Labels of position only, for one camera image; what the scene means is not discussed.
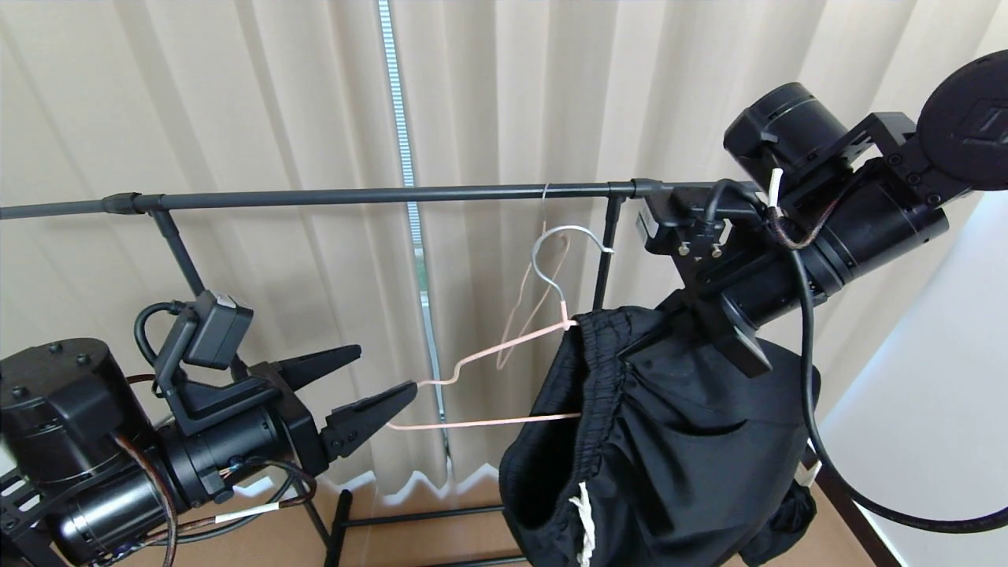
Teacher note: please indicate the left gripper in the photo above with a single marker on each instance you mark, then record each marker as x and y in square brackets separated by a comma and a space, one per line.
[236, 449]

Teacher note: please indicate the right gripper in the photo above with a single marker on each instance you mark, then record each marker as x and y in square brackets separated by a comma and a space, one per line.
[866, 236]

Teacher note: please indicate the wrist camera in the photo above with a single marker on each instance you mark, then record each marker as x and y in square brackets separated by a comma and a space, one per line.
[216, 327]
[677, 224]

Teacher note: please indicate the beige curtain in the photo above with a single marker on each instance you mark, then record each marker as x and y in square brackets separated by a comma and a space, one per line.
[236, 94]

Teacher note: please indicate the pink clothes hanger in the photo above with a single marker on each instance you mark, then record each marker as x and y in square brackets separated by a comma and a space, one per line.
[516, 303]
[472, 423]

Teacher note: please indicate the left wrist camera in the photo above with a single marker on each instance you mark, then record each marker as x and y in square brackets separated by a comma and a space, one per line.
[216, 327]

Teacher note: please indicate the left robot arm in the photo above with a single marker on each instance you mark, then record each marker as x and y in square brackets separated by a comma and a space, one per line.
[63, 409]

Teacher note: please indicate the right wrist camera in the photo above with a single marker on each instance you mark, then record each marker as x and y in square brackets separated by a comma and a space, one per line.
[677, 224]

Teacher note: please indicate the black shorts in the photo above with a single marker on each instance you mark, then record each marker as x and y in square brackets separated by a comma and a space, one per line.
[669, 441]

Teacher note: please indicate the black clothes rack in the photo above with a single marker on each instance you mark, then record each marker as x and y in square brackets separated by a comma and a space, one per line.
[315, 196]

